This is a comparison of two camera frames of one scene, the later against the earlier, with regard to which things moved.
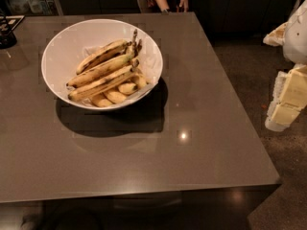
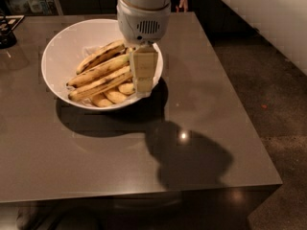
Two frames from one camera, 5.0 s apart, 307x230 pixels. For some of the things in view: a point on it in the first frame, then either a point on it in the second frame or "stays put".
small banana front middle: x=114 y=97 stays put
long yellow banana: x=101 y=84 stays put
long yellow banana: x=102 y=70 stays put
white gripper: x=296 y=37 → x=143 y=22
